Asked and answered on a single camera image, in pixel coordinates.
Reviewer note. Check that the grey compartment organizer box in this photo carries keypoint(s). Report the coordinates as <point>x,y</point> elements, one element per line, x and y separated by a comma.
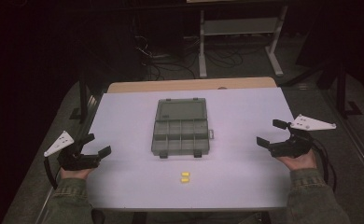
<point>180,133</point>

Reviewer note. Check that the wooden table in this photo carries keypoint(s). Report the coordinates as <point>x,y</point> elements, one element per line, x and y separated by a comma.
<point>189,84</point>

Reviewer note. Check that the person's right hand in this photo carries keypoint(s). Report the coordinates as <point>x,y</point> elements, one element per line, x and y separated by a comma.
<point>300,162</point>

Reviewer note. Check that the white metal desk frame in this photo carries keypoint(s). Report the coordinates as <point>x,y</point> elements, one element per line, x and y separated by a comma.
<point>239,26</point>

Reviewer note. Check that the small yellow piece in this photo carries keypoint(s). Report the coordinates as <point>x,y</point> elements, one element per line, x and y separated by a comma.
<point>185,180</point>
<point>185,174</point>

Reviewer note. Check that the person's left hand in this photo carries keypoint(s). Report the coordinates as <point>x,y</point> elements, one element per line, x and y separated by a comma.
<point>76,173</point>

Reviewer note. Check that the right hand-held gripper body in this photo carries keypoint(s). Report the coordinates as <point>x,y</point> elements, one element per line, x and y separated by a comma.
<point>295,146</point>

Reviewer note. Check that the black metal stand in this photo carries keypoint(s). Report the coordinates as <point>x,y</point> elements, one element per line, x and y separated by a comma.
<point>342,90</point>
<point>83,99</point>

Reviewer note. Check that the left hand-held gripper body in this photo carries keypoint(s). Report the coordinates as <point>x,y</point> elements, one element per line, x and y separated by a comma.
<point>77,161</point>

